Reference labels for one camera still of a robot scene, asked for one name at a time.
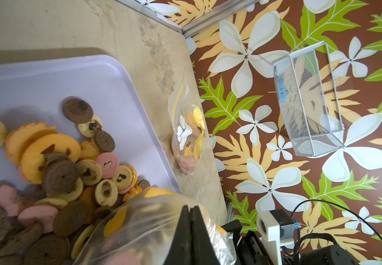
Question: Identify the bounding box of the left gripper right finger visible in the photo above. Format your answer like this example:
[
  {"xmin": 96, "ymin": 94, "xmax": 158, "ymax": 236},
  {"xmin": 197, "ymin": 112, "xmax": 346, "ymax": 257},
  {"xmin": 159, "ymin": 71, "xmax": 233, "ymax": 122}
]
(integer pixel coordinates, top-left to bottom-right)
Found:
[{"xmin": 191, "ymin": 206, "xmax": 219, "ymax": 265}]

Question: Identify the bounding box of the ziploc bag with brown items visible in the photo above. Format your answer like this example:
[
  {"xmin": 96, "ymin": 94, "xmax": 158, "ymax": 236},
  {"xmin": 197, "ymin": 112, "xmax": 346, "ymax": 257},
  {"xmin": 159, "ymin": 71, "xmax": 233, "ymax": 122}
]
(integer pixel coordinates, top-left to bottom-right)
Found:
[{"xmin": 74, "ymin": 188, "xmax": 237, "ymax": 265}]

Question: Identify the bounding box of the white mesh basket right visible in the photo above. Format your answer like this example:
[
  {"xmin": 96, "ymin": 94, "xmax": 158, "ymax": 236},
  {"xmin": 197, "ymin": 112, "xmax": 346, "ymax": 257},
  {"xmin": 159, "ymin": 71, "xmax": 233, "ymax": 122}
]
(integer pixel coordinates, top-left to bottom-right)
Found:
[{"xmin": 273, "ymin": 42, "xmax": 344, "ymax": 157}]

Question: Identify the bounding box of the ziploc bag right with yellow toy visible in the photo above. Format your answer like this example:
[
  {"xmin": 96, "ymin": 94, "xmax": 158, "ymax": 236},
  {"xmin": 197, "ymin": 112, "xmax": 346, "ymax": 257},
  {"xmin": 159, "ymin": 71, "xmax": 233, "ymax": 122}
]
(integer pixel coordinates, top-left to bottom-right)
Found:
[{"xmin": 167, "ymin": 79, "xmax": 206, "ymax": 174}]

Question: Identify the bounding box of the blue object in basket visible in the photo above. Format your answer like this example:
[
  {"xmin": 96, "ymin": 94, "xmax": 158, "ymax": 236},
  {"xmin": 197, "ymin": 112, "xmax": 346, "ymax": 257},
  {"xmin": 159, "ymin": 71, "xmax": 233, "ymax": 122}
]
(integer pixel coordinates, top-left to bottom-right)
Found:
[{"xmin": 276, "ymin": 77, "xmax": 287, "ymax": 102}]

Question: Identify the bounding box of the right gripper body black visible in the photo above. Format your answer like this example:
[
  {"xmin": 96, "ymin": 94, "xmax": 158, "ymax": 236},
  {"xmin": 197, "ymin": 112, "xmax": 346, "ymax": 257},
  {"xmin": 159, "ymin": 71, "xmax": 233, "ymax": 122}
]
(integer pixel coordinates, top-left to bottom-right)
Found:
[{"xmin": 220, "ymin": 218, "xmax": 360, "ymax": 265}]

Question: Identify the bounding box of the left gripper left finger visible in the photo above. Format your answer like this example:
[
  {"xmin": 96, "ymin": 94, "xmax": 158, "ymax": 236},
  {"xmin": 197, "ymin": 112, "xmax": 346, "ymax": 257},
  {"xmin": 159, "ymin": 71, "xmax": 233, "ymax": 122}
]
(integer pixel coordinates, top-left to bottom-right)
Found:
[{"xmin": 164, "ymin": 205, "xmax": 191, "ymax": 265}]

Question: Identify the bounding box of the pile of poured cookies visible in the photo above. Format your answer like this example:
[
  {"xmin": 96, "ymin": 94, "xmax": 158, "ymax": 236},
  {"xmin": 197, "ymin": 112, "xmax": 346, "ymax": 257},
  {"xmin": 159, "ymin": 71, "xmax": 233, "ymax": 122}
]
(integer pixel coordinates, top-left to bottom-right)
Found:
[{"xmin": 0, "ymin": 97, "xmax": 152, "ymax": 265}]

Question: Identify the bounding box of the lavender plastic tray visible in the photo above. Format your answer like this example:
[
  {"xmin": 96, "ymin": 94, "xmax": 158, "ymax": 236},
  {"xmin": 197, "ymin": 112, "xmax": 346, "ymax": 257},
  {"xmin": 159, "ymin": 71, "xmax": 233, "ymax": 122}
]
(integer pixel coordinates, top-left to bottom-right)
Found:
[{"xmin": 0, "ymin": 54, "xmax": 182, "ymax": 265}]

